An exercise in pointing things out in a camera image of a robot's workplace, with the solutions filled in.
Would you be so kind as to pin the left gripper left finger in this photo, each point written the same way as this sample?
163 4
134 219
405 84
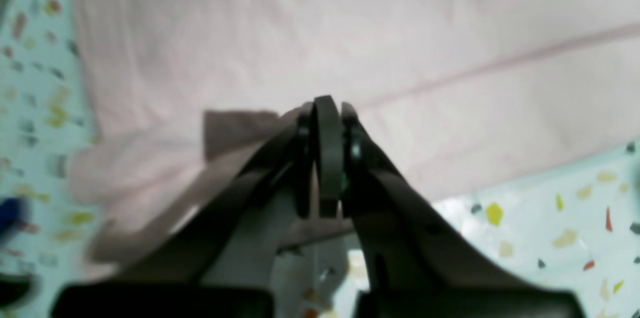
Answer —
211 253

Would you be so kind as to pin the terrazzo patterned tablecloth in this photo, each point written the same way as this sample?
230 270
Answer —
571 227

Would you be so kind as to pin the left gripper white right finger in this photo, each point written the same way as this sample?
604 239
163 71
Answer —
418 265

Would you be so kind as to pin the pink T-shirt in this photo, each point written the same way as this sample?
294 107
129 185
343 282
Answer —
460 94

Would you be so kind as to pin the blue clamp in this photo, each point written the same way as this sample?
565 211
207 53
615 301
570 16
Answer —
13 212

